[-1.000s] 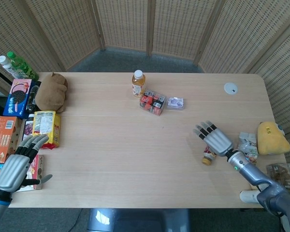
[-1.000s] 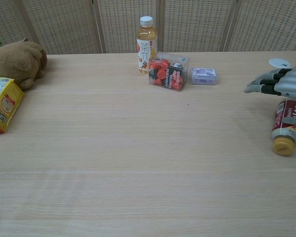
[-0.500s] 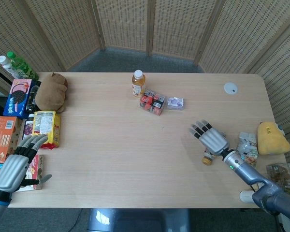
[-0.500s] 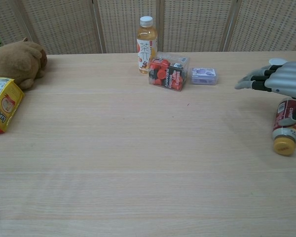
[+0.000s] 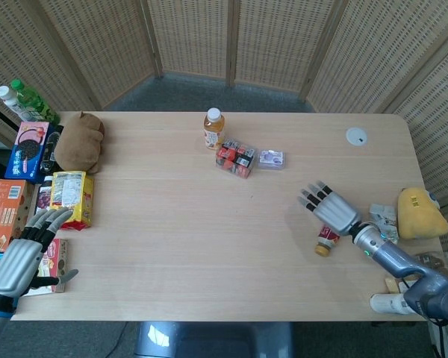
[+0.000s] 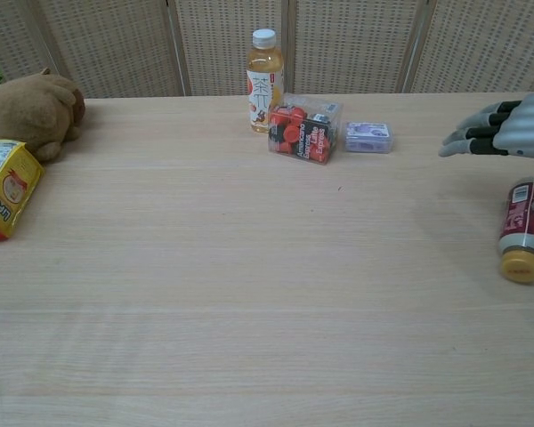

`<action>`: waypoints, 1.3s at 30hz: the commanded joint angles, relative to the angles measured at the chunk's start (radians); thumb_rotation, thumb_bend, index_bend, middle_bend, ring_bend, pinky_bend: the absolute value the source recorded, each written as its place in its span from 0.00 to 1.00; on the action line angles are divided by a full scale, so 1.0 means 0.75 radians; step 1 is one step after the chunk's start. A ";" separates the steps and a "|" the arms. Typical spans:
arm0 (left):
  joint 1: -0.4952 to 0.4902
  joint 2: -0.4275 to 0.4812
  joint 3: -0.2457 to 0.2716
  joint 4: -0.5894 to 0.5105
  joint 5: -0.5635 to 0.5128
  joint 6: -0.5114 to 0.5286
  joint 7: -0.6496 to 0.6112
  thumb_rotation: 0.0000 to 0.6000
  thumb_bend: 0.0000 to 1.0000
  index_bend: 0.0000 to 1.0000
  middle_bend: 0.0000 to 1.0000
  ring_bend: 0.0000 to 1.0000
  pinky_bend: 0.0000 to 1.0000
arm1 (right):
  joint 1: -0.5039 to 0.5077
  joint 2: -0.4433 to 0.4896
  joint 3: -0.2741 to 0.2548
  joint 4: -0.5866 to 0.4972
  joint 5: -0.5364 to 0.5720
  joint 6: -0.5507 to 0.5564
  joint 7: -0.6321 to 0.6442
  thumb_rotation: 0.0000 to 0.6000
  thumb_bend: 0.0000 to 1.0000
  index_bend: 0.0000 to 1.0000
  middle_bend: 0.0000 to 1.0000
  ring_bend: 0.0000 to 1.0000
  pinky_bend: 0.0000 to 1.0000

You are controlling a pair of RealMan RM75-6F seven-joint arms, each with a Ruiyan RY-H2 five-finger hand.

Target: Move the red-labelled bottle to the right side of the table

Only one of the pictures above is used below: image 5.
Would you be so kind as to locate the small purple clear box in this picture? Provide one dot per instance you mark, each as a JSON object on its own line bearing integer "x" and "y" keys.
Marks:
{"x": 272, "y": 159}

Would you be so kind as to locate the black snack packet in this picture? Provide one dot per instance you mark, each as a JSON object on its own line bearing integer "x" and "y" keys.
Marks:
{"x": 51, "y": 149}

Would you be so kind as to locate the green soda bottle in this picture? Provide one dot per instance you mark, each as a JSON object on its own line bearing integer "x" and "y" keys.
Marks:
{"x": 33, "y": 102}

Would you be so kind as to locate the beige small packet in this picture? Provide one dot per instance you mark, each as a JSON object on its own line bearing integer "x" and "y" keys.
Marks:
{"x": 394, "y": 285}

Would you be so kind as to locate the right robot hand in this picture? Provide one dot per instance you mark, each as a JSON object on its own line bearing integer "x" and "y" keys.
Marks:
{"x": 332, "y": 209}

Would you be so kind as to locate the pale wrapped snack packets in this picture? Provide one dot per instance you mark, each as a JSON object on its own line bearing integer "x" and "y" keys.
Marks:
{"x": 384, "y": 220}

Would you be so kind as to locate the white lying bottle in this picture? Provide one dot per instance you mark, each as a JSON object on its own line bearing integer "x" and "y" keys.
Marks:
{"x": 388, "y": 303}

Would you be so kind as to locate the pink cookie box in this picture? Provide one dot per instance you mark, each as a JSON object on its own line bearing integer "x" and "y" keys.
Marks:
{"x": 56, "y": 261}

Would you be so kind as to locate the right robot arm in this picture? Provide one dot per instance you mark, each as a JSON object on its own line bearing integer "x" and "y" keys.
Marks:
{"x": 403, "y": 261}

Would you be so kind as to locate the clear box of capsules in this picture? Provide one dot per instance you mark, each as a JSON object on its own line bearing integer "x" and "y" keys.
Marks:
{"x": 236, "y": 159}

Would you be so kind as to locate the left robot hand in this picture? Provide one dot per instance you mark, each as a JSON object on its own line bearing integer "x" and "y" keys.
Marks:
{"x": 16, "y": 261}

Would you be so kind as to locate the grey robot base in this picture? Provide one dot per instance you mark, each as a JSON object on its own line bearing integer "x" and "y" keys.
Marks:
{"x": 213, "y": 339}

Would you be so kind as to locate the orange cardboard box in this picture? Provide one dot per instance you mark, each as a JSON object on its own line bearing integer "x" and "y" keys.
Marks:
{"x": 5, "y": 209}

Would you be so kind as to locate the white capped drink bottle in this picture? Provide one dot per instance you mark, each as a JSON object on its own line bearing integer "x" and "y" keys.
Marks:
{"x": 10, "y": 100}

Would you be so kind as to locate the brown plush toy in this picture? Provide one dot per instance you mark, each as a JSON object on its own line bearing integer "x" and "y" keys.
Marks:
{"x": 80, "y": 143}

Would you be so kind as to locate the clear plastic container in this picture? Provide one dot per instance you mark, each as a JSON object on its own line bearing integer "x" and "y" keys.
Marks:
{"x": 438, "y": 261}

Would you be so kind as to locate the woven folding screen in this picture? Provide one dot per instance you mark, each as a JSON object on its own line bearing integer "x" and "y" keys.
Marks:
{"x": 269, "y": 41}

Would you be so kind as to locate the orange tea bottle white cap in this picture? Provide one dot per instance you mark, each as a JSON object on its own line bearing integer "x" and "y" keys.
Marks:
{"x": 213, "y": 130}

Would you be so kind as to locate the Costa coffee bottle gold cap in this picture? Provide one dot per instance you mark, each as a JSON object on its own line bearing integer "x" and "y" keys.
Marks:
{"x": 328, "y": 240}

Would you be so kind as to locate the dark purple snack packet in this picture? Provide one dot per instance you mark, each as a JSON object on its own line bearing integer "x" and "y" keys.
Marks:
{"x": 43, "y": 194}

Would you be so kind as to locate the yellow plush toy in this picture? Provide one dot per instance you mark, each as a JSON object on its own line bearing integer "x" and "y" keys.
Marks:
{"x": 420, "y": 216}

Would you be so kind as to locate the yellow Lipo snack bag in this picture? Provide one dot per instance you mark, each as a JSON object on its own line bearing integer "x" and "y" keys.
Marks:
{"x": 72, "y": 197}

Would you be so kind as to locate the blue pink Oreo box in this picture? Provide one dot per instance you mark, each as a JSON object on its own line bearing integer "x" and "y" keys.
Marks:
{"x": 28, "y": 151}

